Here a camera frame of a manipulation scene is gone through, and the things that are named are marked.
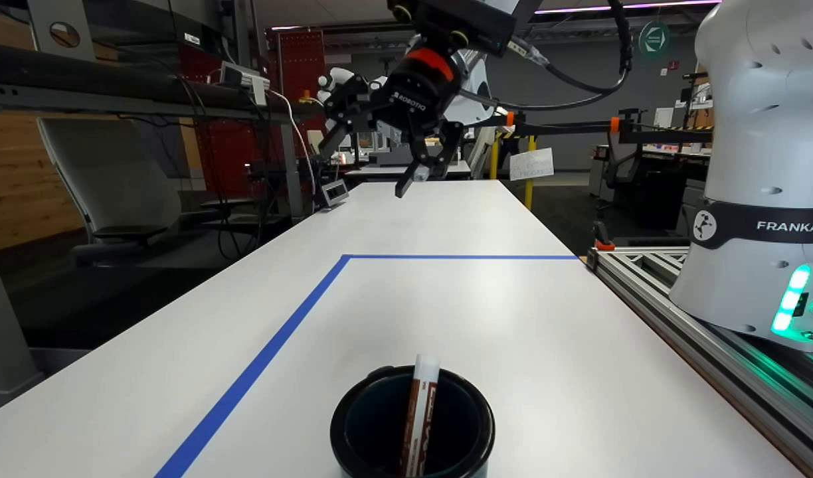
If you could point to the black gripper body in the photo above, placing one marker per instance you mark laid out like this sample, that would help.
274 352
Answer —
416 108

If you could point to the white paper sign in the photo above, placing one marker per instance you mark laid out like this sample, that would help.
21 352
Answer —
533 166

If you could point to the black background workbench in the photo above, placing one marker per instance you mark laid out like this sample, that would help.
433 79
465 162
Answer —
654 169

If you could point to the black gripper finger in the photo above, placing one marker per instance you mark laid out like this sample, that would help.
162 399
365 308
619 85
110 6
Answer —
417 169
448 150

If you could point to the small grey box device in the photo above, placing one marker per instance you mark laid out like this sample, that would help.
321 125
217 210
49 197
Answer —
332 192

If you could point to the wooden wall panel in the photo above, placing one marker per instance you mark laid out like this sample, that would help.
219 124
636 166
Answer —
17 186

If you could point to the aluminium rail base frame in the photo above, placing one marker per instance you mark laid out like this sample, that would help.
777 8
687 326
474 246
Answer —
642 287

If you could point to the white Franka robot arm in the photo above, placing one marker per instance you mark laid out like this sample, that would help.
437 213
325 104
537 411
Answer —
761 135

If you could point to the white power strip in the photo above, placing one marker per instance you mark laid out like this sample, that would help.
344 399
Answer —
247 81

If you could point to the blue tape line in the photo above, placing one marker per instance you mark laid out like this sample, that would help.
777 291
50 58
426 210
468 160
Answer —
280 342

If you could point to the black round cup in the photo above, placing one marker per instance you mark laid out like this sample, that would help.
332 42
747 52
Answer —
371 433

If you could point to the dark red marker white cap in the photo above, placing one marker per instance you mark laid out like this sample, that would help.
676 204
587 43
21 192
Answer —
420 415

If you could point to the grey office chair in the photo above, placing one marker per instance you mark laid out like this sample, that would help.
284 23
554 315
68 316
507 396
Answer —
114 177

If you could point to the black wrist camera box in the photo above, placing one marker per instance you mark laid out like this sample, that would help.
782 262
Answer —
476 23

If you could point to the yellow post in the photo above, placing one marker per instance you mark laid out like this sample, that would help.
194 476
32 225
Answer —
530 177

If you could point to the red cabinet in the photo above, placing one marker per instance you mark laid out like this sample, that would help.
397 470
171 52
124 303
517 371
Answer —
296 68

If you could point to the dark metal shelf beam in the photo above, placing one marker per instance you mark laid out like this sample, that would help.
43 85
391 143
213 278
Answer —
88 83

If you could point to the black white mechanical fixture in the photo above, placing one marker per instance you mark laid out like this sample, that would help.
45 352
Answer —
344 108

